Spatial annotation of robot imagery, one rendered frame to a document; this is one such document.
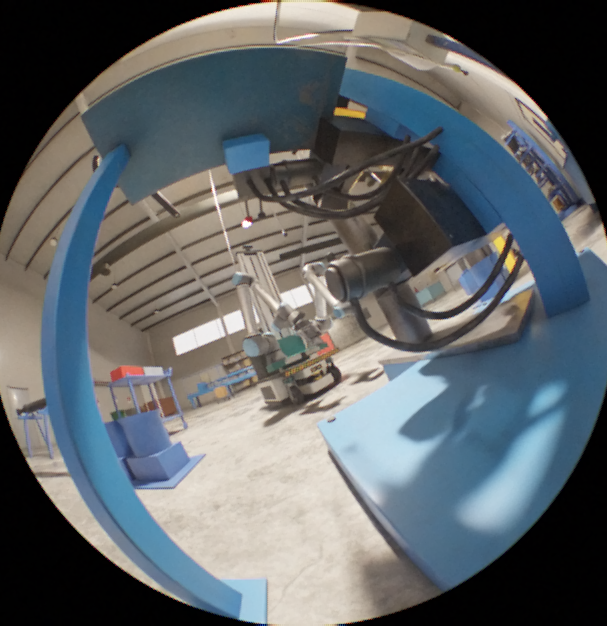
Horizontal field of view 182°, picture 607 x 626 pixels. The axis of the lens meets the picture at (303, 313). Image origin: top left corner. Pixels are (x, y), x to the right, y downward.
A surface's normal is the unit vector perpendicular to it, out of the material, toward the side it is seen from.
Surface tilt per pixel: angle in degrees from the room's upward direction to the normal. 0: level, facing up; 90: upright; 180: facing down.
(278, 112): 180
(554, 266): 90
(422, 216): 90
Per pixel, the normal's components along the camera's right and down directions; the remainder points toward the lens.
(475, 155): -0.91, 0.37
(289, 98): 0.40, 0.89
